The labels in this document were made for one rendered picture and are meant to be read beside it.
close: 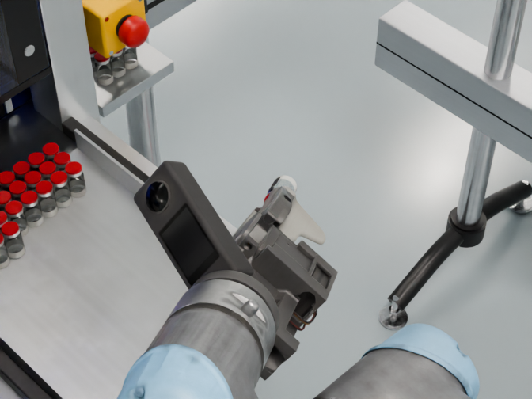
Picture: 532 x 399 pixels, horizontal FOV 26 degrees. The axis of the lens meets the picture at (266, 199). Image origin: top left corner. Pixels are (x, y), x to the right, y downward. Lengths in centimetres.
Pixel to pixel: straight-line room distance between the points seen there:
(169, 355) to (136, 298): 63
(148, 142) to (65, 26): 54
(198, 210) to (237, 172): 180
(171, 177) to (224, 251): 8
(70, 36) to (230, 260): 66
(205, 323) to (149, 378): 7
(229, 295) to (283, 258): 10
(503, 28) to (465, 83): 15
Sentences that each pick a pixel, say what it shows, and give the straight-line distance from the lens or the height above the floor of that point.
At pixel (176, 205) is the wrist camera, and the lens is 87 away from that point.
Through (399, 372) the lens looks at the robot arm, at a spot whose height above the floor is 129.
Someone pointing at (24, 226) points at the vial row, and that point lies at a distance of 141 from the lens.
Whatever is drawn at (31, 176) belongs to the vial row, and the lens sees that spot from 142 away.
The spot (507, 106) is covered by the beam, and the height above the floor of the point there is 53.
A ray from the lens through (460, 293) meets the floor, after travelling 247.
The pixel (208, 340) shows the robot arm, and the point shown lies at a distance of 74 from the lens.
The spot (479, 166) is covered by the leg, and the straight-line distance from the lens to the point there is 227.
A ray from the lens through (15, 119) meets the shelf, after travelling 157.
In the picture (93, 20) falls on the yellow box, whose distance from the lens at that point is 149.
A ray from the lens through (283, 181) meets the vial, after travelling 103.
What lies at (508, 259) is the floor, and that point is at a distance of 255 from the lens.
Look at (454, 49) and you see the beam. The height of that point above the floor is 55.
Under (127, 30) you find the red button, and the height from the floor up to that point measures 101.
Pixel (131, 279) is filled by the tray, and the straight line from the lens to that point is 136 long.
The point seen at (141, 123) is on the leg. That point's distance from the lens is 190.
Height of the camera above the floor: 196
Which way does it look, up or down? 49 degrees down
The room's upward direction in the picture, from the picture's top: straight up
